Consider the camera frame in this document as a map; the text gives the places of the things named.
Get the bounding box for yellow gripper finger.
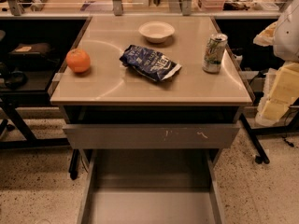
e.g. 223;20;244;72
255;95;292;126
269;62;299;103

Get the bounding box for blue chip bag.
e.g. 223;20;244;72
120;45;181;82

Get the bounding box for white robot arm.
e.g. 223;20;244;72
253;0;299;126

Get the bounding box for closed top drawer front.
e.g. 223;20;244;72
64;124;240;149

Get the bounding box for grey drawer cabinet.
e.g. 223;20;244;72
51;16;252;224

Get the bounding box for open middle drawer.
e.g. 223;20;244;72
76;149;226;224

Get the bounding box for green white soda can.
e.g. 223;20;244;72
202;33;228;74

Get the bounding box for white ceramic bowl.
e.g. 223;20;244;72
138;21;175;44

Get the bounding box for orange fruit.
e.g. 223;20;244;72
65;49;91;73

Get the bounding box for black side table left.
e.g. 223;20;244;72
0;15;89;149

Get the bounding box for dark box with label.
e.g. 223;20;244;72
8;43;52;59

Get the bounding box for black headphones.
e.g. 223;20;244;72
4;71;28;90

